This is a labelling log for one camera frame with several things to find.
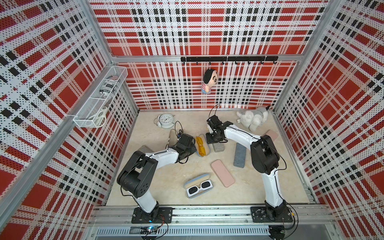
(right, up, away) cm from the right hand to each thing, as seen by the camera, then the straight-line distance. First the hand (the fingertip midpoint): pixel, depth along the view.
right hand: (211, 139), depth 97 cm
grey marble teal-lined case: (-44, -7, -1) cm, 44 cm away
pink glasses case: (+6, -19, -10) cm, 22 cm away
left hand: (-10, -5, -2) cm, 12 cm away
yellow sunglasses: (-6, -7, -1) cm, 10 cm away
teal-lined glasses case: (+5, -5, -1) cm, 7 cm away
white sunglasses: (-11, -26, -18) cm, 33 cm away
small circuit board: (-33, -40, -27) cm, 59 cm away
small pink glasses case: (+45, +2, +9) cm, 46 cm away
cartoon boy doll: (-1, +38, -7) cm, 38 cm away
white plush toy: (+28, +13, +8) cm, 32 cm away
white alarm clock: (-34, +12, +13) cm, 38 cm away
